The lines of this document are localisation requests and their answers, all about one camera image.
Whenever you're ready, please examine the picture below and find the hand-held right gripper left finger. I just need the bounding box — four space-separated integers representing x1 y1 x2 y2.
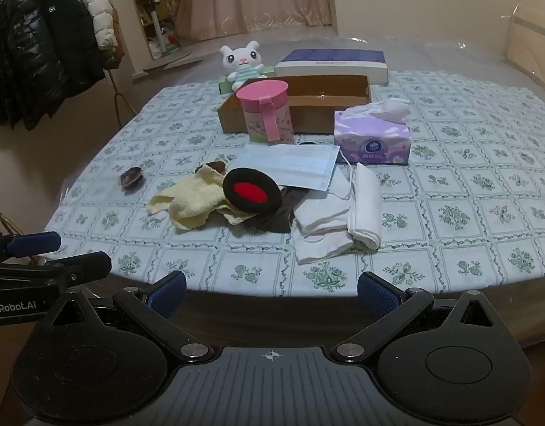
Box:
41 271 213 362

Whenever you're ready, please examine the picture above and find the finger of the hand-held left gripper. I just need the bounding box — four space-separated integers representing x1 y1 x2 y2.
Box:
0 251 112 291
0 231 62 262

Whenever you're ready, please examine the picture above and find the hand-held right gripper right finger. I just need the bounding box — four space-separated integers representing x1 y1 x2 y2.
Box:
332 271 497 362

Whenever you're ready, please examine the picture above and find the thin white cloth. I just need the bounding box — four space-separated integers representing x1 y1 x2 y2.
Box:
291 166 355 264

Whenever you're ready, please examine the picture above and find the pale yellow fuzzy cloth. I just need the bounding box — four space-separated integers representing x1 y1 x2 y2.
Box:
147 164 255 231

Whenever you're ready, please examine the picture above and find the white towel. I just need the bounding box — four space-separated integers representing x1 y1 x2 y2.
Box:
347 162 383 251

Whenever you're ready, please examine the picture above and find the dark grey cloth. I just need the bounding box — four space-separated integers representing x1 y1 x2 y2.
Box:
237 186 309 235

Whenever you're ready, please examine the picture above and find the black fuzzy pad red centre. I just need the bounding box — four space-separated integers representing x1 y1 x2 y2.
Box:
222 167 282 216

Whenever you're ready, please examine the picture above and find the blue face mask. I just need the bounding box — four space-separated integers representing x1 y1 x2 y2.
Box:
228 144 360 200

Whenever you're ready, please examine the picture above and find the brown cardboard box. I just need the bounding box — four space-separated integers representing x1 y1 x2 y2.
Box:
217 75 372 135

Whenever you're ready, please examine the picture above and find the purple tissue pack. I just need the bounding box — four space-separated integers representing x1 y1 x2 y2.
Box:
334 99 412 166

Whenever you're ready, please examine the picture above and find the gold clothes rack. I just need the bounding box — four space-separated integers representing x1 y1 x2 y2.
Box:
0 0 137 129

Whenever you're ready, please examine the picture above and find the glossy black puffer jacket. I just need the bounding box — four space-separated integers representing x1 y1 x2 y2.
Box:
0 0 47 131

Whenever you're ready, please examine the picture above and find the pink lidded cup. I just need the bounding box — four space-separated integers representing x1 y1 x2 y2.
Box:
236 80 295 145

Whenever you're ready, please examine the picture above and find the black jacket with small logo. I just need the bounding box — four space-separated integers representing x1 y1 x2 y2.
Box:
35 0 107 118

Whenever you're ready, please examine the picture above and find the brown jacket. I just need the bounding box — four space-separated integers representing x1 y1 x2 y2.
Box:
104 6 126 71

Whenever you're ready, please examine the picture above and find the blue and white flat box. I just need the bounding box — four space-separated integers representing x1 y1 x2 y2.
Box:
275 49 390 86

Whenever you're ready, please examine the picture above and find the small green box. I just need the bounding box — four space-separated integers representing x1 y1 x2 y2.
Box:
218 66 275 95

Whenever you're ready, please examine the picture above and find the white plush bunny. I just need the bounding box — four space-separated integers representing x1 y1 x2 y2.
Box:
219 40 266 92

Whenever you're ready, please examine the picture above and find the white puffer jacket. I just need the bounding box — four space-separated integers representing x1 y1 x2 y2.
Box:
66 0 119 51

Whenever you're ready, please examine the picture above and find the standing fan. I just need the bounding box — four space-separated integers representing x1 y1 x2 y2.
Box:
144 0 193 72

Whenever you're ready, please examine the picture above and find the wooden bed headboard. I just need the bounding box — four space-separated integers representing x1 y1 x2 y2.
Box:
506 6 545 81

